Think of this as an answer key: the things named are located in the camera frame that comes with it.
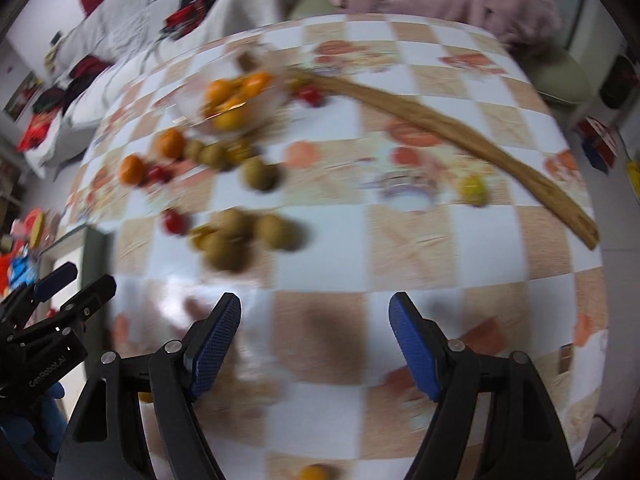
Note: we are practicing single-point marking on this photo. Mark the clear glass bowl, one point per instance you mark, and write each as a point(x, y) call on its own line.
point(270, 110)

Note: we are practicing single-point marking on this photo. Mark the brown kiwi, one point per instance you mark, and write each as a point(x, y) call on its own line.
point(232, 222)
point(278, 233)
point(215, 156)
point(260, 174)
point(225, 256)
point(247, 60)
point(193, 150)

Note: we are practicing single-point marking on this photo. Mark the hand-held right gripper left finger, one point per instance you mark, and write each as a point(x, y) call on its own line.
point(215, 345)

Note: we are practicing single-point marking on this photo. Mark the grey-green board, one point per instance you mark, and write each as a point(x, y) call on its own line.
point(95, 255)

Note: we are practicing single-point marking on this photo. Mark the orange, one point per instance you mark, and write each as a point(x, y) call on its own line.
point(170, 143)
point(315, 473)
point(257, 85)
point(232, 118)
point(133, 169)
point(222, 93)

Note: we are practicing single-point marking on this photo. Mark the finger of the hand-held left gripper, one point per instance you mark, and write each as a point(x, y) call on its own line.
point(90, 294)
point(55, 281)

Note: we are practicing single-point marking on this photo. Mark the small yellow fruit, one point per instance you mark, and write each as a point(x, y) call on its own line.
point(201, 238)
point(240, 150)

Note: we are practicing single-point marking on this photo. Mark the yellow-green fruit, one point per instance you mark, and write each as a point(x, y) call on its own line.
point(474, 190)

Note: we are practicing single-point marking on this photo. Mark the long wooden strip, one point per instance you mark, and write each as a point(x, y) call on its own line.
point(450, 132)

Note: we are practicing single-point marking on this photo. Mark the dark red clothes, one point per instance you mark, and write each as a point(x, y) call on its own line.
point(88, 71)

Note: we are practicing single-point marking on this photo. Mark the wall poster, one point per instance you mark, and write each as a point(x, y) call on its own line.
point(22, 96)

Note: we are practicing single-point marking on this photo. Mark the red cherry tomato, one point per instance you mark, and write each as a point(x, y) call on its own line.
point(160, 174)
point(175, 222)
point(310, 94)

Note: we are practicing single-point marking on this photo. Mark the grey bed sheet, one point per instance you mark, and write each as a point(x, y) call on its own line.
point(130, 20)

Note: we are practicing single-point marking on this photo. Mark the person's left hand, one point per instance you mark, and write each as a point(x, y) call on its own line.
point(45, 425)

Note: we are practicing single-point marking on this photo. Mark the checkered printed tablecloth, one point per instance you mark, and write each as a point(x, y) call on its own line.
point(400, 260)

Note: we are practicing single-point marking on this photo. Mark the black bag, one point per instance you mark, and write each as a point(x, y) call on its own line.
point(618, 83)

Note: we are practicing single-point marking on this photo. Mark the red box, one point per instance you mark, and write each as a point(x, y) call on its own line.
point(600, 141)

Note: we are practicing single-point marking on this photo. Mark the red and black cloth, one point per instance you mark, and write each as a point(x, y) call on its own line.
point(183, 18)

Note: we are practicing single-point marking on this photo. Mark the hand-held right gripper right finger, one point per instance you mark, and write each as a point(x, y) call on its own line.
point(415, 345)

